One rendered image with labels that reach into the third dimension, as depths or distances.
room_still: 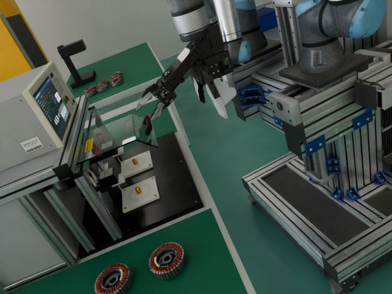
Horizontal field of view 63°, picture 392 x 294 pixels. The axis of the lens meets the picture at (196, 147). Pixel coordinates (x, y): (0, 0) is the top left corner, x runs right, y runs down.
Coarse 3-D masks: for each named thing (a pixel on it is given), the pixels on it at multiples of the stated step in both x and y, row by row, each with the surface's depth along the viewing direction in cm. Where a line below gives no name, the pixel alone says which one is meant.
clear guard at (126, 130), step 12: (120, 120) 122; (132, 120) 118; (96, 132) 119; (108, 132) 115; (120, 132) 112; (132, 132) 108; (84, 144) 114; (96, 144) 110; (108, 144) 107; (120, 144) 104; (156, 144) 107; (84, 156) 105; (96, 156) 103
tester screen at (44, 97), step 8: (48, 80) 116; (48, 88) 113; (40, 96) 102; (48, 96) 110; (40, 104) 99; (48, 104) 106; (48, 112) 103; (56, 112) 111; (56, 128) 104; (64, 128) 112
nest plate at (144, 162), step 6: (138, 156) 154; (144, 156) 152; (150, 156) 151; (126, 162) 153; (132, 162) 151; (138, 162) 149; (144, 162) 148; (150, 162) 146; (126, 168) 148; (132, 168) 147; (138, 168) 145; (144, 168) 143; (126, 174) 144; (132, 174) 143
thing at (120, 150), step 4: (120, 148) 145; (108, 152) 140; (112, 152) 140; (116, 152) 141; (120, 152) 142; (100, 156) 140; (104, 156) 140; (108, 156) 141; (112, 156) 142; (92, 160) 140; (96, 160) 140; (100, 160) 141; (100, 164) 143; (100, 168) 143
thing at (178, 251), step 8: (160, 248) 98; (168, 248) 98; (176, 248) 96; (152, 256) 96; (160, 256) 98; (168, 256) 96; (176, 256) 94; (184, 256) 94; (152, 264) 94; (160, 264) 96; (168, 264) 94; (176, 264) 91; (184, 264) 94; (152, 272) 94; (160, 272) 91; (168, 272) 90; (176, 272) 91
